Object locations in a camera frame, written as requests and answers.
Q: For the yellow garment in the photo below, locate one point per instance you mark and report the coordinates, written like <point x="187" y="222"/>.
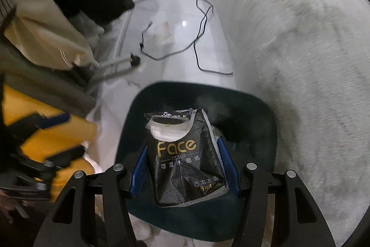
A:
<point x="76" y="131"/>

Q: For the olive grey garment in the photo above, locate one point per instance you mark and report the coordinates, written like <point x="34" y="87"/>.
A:
<point x="43" y="90"/>

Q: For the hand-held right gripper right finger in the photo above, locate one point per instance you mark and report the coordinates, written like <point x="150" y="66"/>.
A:
<point x="229" y="169"/>

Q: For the beige hanging garment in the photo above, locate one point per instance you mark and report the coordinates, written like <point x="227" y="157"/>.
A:
<point x="43" y="27"/>

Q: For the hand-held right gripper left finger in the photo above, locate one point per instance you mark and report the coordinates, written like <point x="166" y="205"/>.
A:
<point x="138" y="174"/>

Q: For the black tissue pack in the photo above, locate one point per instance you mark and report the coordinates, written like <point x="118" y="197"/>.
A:
<point x="179" y="166"/>

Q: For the white clothes rack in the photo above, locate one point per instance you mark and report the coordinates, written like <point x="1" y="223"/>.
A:
<point x="115" y="63"/>

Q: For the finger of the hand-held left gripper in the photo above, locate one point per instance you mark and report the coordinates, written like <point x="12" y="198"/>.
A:
<point x="68" y="152"/>
<point x="55" y="118"/>

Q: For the grey-blue fleece bed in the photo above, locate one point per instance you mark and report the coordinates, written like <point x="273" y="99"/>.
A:
<point x="289" y="47"/>

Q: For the dark trash bin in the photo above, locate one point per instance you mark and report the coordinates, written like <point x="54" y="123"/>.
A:
<point x="248" y="119"/>

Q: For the grey knit garment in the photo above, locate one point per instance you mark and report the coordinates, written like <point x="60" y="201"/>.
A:
<point x="5" y="5"/>

